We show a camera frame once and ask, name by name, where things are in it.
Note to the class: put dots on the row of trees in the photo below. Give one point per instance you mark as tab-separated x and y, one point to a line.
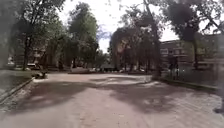
83	36

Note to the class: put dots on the pale cracked paved road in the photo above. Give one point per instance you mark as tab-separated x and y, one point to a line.
100	103

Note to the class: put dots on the building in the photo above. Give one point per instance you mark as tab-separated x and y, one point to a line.
36	55
190	53

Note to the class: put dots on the stone kerb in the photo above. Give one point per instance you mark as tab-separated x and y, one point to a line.
15	89
190	84

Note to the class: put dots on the fence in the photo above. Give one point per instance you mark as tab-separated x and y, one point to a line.
193	76

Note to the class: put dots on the dry grass verge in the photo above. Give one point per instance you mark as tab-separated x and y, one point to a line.
10	80

